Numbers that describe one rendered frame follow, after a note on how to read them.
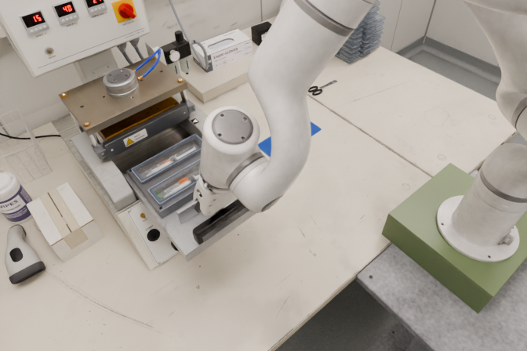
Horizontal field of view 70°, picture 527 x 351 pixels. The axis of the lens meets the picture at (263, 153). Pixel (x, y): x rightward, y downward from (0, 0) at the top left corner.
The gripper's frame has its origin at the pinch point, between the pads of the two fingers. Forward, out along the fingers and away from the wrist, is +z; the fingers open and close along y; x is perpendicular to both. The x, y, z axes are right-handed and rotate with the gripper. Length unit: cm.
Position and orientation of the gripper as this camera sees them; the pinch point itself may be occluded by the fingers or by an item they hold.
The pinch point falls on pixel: (216, 204)
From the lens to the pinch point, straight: 83.7
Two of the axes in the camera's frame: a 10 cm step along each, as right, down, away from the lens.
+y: 7.6, -4.8, 4.3
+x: -6.2, -7.4, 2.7
